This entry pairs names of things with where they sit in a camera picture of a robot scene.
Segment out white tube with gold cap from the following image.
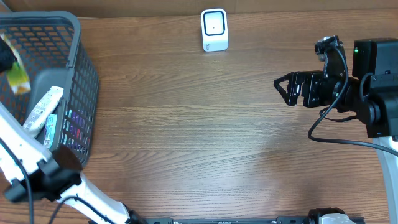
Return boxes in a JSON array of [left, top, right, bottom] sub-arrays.
[[22, 86, 63, 138]]

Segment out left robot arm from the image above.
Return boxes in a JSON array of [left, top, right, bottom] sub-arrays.
[[1, 96, 145, 223]]

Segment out green yellow snack packet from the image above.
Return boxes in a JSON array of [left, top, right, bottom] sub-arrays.
[[1, 34, 31, 95]]

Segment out teal snack packet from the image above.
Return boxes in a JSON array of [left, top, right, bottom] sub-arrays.
[[43, 114, 58, 149]]

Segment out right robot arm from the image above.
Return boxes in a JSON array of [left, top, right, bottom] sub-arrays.
[[274, 35, 397, 223]]

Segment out grey plastic mesh basket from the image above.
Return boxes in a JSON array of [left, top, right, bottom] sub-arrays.
[[1, 11, 100, 165]]

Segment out white barcode scanner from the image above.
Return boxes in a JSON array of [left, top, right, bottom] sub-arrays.
[[200, 8, 229, 52]]

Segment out purple pad package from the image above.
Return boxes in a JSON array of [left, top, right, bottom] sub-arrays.
[[62, 109, 91, 154]]

